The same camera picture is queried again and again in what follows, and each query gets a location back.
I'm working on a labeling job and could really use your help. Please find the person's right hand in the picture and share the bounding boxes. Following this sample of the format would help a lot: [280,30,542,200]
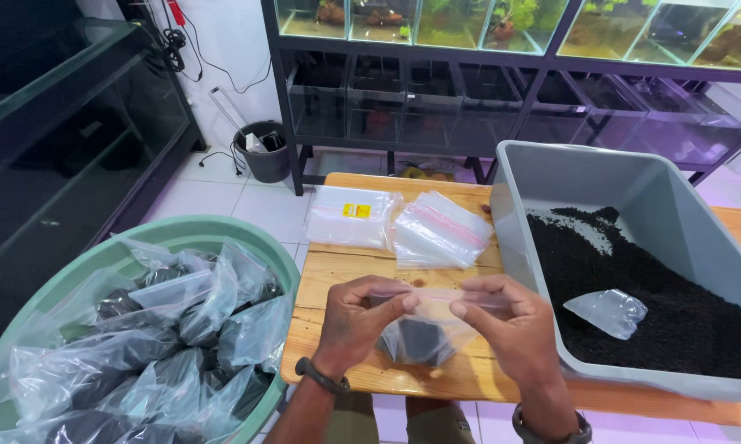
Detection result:
[449,274,570,409]

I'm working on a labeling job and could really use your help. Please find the person's left hand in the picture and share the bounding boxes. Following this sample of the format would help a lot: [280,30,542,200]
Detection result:
[312,274,421,381]

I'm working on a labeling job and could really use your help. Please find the clear zip bag with soil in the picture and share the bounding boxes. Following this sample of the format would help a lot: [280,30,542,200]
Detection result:
[368,286,514,368]

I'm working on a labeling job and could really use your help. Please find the black braided wristband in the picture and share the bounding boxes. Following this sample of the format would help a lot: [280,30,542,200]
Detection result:
[294,356,352,396]

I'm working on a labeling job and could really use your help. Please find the clear plastic scoop bag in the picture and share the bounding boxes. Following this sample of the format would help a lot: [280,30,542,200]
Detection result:
[562,289,649,341]

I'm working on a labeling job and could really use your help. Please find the person's khaki trousers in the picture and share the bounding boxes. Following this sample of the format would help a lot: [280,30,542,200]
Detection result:
[325,392,477,444]

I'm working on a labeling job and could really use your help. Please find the yellow label zip bag pack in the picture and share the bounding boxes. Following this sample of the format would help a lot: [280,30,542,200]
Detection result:
[304,185,405,250]

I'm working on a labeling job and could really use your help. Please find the grey wristwatch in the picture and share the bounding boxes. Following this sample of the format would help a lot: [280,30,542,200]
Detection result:
[512,402,594,444]

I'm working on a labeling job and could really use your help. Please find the stack of empty zip bags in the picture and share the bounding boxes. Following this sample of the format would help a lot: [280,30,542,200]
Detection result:
[393,190,495,271]

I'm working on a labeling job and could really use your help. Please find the black aquarium soil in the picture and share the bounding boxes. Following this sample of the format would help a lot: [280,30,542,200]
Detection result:
[526,206,741,382]

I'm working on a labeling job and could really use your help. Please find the yellow packet under rack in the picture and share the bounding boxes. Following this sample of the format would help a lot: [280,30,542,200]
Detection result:
[399,162,453,183]

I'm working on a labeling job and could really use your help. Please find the grey plastic tub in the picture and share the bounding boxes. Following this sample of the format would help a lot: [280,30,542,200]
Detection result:
[489,140,741,403]

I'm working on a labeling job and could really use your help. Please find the dark grey bucket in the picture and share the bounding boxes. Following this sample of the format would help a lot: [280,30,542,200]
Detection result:
[232,120,293,185]

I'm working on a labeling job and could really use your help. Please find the green plastic basin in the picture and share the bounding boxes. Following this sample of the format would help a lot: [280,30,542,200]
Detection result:
[0,215,301,444]

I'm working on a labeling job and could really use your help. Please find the pile of filled soil bags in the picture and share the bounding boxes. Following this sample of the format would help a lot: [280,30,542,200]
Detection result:
[0,234,294,444]

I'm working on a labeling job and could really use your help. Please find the black rack of aquariums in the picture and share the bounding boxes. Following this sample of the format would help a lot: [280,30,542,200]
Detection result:
[261,0,741,197]

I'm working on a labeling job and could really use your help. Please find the white tube lamp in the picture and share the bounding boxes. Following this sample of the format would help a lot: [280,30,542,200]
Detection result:
[208,86,250,134]

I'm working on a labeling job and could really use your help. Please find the large dark glass aquarium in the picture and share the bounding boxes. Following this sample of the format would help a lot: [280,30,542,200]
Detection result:
[0,0,208,361]

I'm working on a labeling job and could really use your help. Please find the black floor cable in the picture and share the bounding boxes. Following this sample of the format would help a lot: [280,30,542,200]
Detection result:
[198,143,248,178]

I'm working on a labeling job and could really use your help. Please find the black wall cable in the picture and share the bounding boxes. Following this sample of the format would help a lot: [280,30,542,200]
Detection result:
[155,0,273,95]

